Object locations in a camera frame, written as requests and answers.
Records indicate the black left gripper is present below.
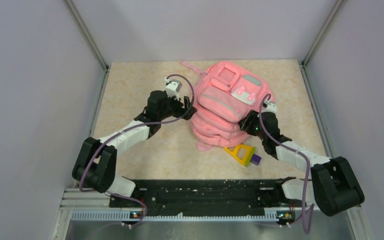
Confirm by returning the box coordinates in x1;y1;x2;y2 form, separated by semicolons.
158;91;197;120

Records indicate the pink student backpack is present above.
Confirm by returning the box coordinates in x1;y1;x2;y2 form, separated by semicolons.
181;61;272;152

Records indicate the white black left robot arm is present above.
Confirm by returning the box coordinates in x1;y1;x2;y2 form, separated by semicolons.
72;90;197;207

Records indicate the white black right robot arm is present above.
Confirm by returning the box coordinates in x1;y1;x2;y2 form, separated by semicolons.
238;110;366;217

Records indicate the yellow green block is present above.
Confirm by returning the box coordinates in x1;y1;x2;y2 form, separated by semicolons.
223;144;256;167

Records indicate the purple small block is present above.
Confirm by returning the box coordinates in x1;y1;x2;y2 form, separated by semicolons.
249;154;262;166

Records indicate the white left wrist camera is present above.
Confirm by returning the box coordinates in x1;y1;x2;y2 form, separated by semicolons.
164;78;183;101

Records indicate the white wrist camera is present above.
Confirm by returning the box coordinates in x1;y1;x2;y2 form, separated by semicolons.
164;78;183;101
261;101;277;114

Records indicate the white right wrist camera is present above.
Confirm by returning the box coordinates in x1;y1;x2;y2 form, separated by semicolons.
261;101;277;114

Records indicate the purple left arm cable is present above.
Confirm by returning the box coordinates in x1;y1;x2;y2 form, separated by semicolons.
78;74;196;229

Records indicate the right aluminium corner post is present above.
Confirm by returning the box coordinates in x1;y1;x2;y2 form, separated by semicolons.
301;0;348;69

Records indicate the aluminium corner post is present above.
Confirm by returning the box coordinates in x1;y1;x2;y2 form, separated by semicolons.
301;0;348;69
63;0;109;71

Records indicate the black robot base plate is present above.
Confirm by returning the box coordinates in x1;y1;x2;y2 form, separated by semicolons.
109;178;301;217

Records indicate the left aluminium corner post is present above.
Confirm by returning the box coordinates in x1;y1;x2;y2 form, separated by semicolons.
63;0;109;71

